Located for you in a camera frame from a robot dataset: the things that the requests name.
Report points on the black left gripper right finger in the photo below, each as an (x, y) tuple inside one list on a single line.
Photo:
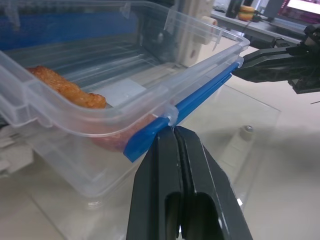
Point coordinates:
[(207, 180)]

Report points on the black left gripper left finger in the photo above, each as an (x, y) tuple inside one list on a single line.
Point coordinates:
[(152, 190)]

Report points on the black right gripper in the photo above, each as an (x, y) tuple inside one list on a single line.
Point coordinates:
[(308, 65)]

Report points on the clear food container blue seal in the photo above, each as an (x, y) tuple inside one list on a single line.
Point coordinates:
[(125, 75)]

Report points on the fried orange food piece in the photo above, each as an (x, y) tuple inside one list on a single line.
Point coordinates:
[(67, 90)]

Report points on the grey desk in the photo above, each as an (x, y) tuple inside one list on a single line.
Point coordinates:
[(270, 28)]

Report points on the toy burger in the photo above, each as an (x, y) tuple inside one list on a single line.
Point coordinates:
[(247, 13)]

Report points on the computer monitor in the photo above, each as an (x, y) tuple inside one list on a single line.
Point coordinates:
[(300, 8)]

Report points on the blue panel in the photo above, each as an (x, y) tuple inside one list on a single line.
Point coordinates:
[(75, 27)]

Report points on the white post with metal ball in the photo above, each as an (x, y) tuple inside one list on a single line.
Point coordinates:
[(241, 141)]

